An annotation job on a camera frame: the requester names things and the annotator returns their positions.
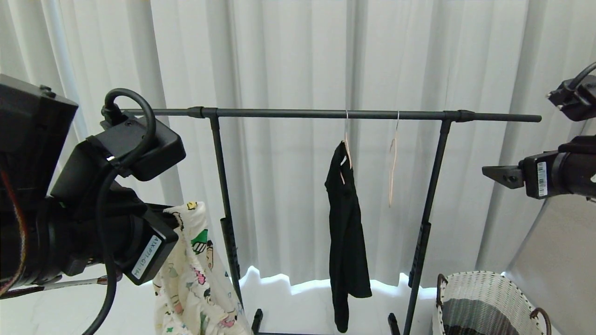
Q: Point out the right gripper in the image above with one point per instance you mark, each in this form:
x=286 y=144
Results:
x=568 y=174

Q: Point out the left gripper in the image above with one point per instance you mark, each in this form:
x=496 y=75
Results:
x=93 y=242

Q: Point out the cream printed garment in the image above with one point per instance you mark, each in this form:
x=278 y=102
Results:
x=195 y=288

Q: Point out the pink clothes hanger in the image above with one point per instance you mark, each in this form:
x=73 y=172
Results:
x=347 y=149
x=392 y=177

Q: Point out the black T-shirt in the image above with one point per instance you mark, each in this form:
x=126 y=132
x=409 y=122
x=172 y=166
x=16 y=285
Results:
x=347 y=242

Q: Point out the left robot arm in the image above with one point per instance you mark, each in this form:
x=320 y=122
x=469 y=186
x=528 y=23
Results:
x=28 y=139

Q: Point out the white laundry basket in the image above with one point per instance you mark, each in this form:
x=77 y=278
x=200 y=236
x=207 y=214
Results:
x=479 y=293

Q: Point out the black clothes rack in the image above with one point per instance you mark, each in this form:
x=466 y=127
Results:
x=326 y=113

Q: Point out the white curtain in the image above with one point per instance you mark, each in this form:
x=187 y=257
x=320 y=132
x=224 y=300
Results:
x=279 y=186

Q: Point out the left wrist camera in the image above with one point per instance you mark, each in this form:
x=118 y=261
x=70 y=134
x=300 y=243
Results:
x=139 y=149

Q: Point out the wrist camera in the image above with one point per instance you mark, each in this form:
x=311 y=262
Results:
x=577 y=100
x=139 y=149

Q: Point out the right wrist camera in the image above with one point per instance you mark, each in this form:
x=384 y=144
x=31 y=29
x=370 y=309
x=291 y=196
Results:
x=577 y=100

